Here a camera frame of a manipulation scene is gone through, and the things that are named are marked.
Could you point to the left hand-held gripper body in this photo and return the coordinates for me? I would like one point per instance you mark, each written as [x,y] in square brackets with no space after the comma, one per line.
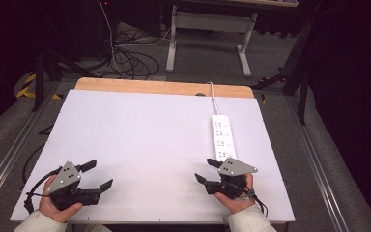
[65,176]

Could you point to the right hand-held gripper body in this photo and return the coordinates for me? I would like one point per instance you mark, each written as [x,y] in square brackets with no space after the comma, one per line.
[235,167]

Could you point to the person's left hand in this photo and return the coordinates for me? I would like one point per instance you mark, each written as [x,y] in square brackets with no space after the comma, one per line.
[52,208]

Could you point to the person's right hand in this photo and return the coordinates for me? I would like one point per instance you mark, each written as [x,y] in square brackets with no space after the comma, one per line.
[235,203]

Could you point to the white power strip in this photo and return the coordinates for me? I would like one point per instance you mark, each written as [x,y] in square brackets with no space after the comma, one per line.
[223,138]

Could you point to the white table cover board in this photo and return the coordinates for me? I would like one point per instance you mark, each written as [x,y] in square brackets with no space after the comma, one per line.
[148,138]

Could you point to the yellow black floor tape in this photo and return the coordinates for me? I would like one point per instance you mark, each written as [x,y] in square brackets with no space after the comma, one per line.
[29,87]

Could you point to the black metal stand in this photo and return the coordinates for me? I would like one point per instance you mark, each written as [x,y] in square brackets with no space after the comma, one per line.
[302,93]
[39,80]

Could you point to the aluminium floor rail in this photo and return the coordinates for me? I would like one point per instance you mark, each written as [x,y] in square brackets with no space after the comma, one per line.
[315,167]
[11,151]

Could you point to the white metal desk frame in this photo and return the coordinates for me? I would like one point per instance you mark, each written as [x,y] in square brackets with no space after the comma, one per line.
[210,21]

